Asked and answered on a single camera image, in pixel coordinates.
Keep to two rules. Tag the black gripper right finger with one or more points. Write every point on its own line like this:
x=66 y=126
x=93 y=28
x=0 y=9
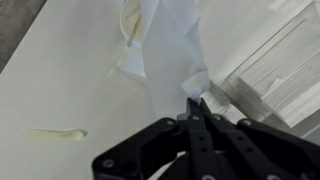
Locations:
x=233 y=143

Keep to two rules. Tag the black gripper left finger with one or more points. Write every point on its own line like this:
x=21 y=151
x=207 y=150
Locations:
x=198 y=143

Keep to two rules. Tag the white paper serviette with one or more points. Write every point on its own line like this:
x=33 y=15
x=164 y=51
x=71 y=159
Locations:
x=170 y=50

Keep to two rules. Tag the cream plastic spoon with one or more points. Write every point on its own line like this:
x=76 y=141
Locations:
x=71 y=134

